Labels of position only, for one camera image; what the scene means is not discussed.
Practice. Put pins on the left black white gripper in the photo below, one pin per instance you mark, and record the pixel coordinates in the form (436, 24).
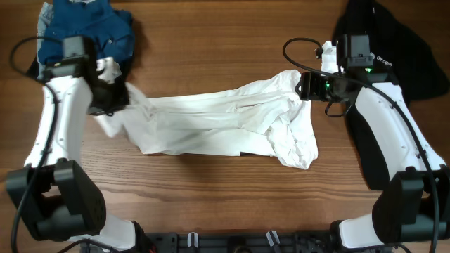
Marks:
(120, 99)

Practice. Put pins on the black polo shirt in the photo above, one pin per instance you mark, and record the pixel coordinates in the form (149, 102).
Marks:
(396, 49)

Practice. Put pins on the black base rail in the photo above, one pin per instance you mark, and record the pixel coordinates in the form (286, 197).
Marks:
(232, 243)

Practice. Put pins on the black garment under pile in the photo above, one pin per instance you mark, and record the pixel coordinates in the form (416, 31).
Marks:
(35, 69)

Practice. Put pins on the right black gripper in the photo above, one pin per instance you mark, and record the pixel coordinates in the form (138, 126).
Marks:
(310, 88)

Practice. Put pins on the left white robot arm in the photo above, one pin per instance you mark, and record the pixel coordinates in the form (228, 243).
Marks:
(54, 197)

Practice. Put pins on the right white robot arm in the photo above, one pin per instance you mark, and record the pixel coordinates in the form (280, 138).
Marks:
(396, 159)

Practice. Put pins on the white t-shirt black print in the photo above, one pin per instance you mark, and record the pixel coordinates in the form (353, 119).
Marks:
(264, 117)

